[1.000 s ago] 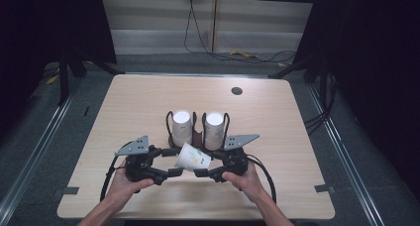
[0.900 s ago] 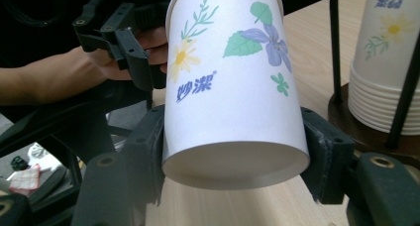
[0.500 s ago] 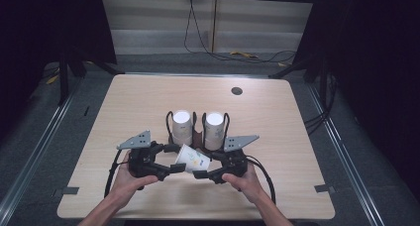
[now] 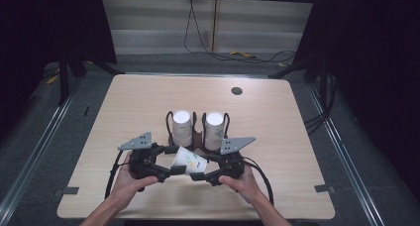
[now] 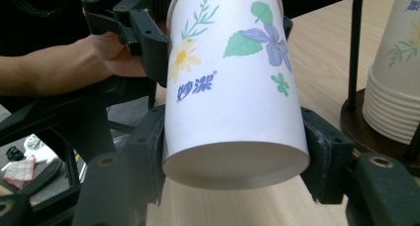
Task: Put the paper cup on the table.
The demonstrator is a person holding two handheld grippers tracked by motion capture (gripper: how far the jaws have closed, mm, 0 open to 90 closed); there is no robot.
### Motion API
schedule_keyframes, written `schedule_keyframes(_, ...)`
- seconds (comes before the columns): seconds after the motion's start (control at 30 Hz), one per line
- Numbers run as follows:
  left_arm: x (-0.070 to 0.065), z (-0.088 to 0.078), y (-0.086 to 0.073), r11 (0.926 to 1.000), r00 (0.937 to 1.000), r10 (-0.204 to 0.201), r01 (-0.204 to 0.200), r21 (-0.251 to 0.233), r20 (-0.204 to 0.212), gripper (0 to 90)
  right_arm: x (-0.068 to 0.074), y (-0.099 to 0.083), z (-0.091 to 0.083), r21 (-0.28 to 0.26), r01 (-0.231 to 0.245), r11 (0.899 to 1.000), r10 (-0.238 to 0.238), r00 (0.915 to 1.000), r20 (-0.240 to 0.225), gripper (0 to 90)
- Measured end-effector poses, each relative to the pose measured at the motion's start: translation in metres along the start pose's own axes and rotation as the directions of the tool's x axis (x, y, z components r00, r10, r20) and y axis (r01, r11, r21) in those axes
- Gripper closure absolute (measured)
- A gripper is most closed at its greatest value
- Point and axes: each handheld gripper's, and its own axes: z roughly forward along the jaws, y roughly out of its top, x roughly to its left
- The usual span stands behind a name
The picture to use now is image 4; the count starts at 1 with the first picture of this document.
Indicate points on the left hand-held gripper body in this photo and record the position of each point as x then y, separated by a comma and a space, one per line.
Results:
142, 163

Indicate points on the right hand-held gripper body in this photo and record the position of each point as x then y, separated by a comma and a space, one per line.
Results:
232, 165

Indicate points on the patterned white paper cup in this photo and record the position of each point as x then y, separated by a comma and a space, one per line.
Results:
189, 160

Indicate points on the stack of white paper cups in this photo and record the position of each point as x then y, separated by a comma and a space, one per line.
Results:
214, 130
182, 128

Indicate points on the dark brown double cup holder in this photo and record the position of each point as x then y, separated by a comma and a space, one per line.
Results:
197, 138

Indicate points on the person's right hand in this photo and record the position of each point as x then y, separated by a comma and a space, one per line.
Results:
246, 188

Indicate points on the person's left hand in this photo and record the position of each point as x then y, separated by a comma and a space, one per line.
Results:
127, 189

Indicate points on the round grey table grommet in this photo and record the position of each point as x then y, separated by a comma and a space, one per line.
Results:
236, 90

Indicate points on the grey tape piece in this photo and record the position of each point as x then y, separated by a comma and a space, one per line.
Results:
323, 188
67, 190

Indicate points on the long yellow floor scrap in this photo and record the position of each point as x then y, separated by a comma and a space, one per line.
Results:
244, 54

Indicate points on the small yellow floor scrap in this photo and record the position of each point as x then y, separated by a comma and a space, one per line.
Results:
282, 64

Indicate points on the black metal stand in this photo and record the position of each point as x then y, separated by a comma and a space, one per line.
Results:
297, 67
63, 80

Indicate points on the yellow floor tape strip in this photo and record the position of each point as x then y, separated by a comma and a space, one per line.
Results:
52, 79

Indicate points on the black curtain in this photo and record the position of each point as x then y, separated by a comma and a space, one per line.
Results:
49, 27
369, 54

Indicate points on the metal floor rail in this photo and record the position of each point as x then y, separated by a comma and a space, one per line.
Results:
343, 153
39, 143

